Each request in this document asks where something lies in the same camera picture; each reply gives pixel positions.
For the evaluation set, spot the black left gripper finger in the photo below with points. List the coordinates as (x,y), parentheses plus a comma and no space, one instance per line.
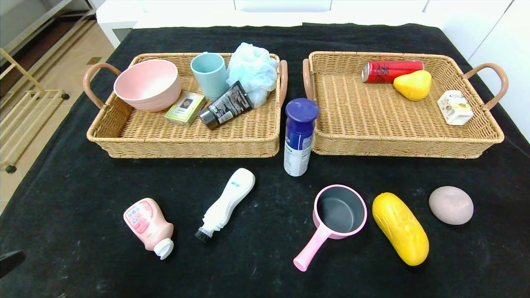
(10,263)

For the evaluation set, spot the blue capped spray can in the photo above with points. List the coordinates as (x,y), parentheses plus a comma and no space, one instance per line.
(299,136)

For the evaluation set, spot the pink toy saucepan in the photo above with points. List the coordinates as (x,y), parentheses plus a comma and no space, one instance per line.
(339,211)

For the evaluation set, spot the long yellow fruit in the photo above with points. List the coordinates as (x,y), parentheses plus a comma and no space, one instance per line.
(399,227)

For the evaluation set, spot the pale pink egg shaped food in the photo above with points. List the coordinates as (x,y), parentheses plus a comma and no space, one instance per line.
(451,205)

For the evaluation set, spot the wicker basket with toiletries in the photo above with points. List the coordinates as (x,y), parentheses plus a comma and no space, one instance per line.
(186,136)

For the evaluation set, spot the wicker basket with food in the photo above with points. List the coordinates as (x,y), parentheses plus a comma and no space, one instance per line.
(364,111)

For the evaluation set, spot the pink bottle white cap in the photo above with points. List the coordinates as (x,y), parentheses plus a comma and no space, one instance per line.
(145,221)

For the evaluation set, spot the light wooden rack on wheels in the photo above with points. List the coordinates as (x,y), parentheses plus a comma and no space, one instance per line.
(64,96)

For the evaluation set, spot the pink bowl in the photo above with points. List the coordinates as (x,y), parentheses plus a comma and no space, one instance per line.
(145,85)

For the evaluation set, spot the white brush applicator bottle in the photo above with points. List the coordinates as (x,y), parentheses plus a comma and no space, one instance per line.
(227,198)

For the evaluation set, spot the green soap box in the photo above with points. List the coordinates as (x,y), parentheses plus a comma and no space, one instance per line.
(184,108)

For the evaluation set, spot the black tablecloth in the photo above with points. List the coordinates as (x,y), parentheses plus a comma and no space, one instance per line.
(248,269)

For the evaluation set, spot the grey metal shelf unit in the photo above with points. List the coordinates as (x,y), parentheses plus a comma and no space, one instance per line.
(25,16)

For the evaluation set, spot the black cosmetic tube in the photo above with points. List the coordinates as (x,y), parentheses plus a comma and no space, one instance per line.
(227,105)

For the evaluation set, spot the teal plastic cup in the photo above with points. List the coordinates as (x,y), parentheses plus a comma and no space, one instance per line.
(209,78)

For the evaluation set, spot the light blue bath pouf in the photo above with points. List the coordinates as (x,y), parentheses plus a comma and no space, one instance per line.
(252,70)

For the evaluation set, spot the red soda can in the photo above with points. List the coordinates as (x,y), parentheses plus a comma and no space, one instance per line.
(387,71)

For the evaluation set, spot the yellow pear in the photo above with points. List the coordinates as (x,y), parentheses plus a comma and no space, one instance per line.
(413,86)

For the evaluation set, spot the small white carton box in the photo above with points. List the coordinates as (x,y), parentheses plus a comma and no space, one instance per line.
(454,108)

